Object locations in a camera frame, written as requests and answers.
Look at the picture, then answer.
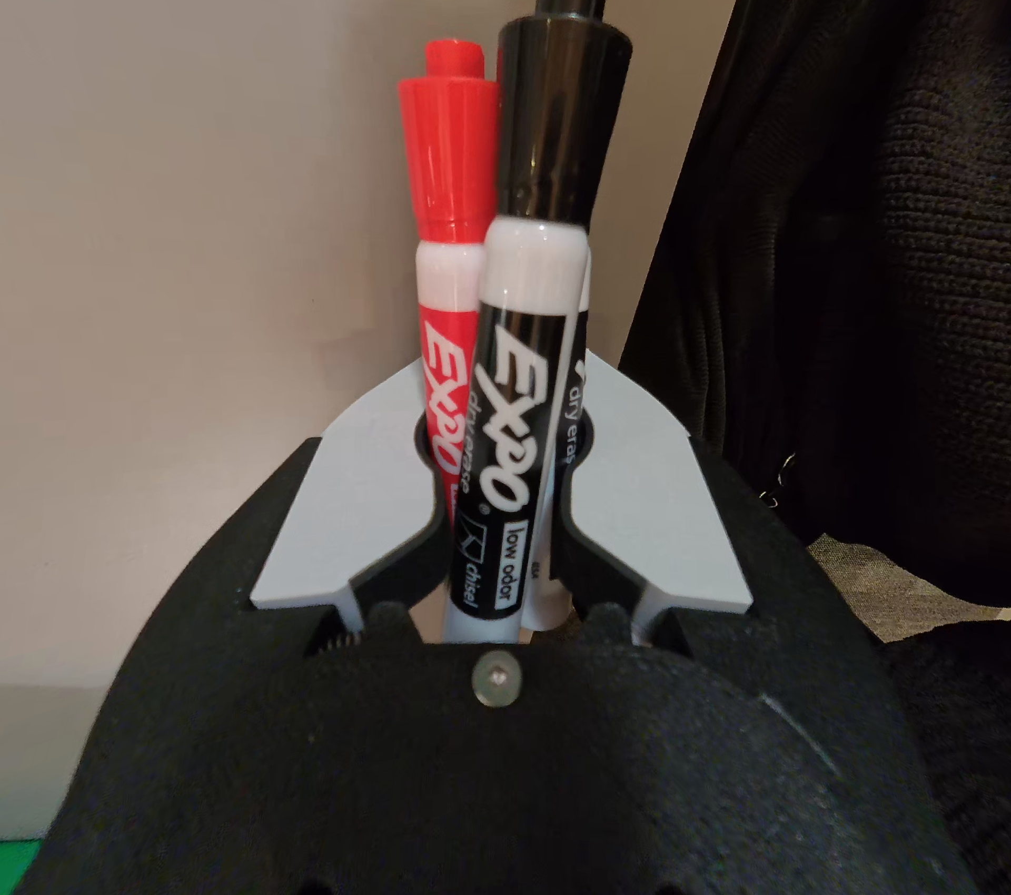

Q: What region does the red dry-erase marker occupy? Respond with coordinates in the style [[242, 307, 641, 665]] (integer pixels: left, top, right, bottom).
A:
[[395, 37, 504, 528]]

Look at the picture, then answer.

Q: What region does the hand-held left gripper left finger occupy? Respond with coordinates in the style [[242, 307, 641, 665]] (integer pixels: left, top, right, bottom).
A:
[[249, 360, 445, 627]]

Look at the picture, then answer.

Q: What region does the green plastic bin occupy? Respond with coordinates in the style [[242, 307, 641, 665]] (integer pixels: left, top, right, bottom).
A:
[[0, 840, 44, 895]]

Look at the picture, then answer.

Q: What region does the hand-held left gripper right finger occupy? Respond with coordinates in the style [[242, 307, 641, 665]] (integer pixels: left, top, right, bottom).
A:
[[553, 356, 751, 645]]

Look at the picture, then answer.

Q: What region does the black dry-erase marker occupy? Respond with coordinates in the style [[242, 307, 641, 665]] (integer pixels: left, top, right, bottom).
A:
[[521, 263, 593, 631], [444, 0, 635, 645]]

